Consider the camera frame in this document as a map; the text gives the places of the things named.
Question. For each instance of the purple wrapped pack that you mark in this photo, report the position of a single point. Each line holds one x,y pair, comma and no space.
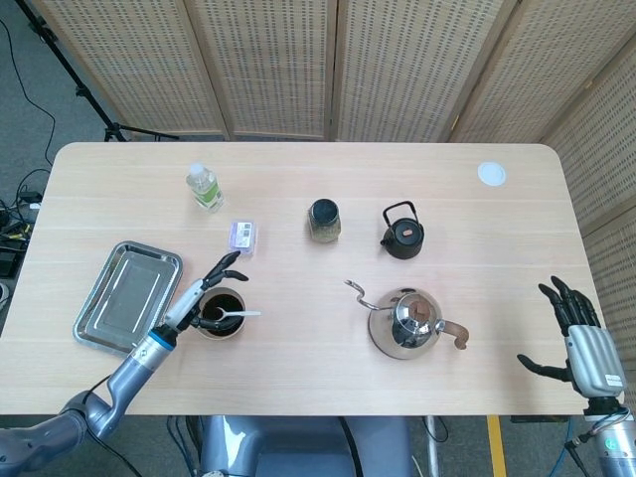
243,238

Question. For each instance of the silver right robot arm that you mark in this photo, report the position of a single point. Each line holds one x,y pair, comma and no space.
613,442

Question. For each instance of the woven folding screen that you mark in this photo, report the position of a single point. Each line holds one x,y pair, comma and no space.
278,64

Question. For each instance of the green label water bottle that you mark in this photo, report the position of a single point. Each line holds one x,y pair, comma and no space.
205,191

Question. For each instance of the black tripod stand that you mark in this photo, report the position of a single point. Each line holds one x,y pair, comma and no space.
84,89

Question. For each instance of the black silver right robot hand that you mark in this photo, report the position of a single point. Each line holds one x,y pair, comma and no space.
593,358

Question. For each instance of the stainless steel tray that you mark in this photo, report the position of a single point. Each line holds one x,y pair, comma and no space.
124,293

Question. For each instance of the white bowl with dark liquid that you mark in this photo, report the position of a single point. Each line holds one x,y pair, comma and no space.
226,300

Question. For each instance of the grey robot torso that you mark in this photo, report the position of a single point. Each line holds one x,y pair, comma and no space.
308,447

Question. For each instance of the steel gooseneck kettle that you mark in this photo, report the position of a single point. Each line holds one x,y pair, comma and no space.
410,323

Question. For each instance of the small black teapot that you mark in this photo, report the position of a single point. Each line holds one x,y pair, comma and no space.
403,238

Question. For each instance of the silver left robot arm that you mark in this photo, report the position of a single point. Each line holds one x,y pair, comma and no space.
134,367

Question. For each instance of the white plastic spoon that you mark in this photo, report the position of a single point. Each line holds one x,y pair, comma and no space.
243,314

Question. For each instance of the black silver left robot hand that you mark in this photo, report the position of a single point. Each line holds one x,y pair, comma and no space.
186,303

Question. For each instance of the glass jar black lid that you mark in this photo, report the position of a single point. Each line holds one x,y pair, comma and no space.
324,221

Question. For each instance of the white round table cap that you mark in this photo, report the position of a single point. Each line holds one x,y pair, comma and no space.
492,174

